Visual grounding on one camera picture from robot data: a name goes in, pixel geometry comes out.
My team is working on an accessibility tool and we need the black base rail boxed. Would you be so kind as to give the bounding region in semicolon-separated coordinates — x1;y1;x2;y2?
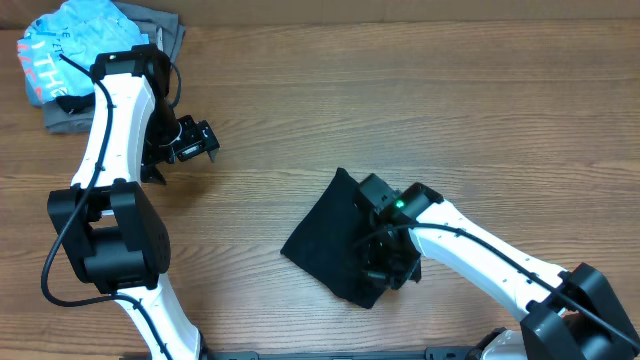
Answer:
204;346;472;360

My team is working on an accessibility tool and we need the light blue printed t-shirt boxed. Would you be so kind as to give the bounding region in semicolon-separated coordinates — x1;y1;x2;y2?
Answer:
17;0;149;106

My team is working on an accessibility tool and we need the black t-shirt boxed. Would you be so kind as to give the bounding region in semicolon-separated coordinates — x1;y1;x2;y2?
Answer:
279;167;424;310

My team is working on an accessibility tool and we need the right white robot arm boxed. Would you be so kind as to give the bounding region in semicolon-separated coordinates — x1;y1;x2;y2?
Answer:
354;174;639;359

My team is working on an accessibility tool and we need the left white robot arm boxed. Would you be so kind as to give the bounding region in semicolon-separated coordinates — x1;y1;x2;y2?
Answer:
40;44;220;359

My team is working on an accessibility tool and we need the folded grey garment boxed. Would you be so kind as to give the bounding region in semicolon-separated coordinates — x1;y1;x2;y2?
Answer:
42;1;185;133

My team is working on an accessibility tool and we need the small black garment in pile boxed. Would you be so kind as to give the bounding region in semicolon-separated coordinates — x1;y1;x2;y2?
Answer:
55;93;95;114

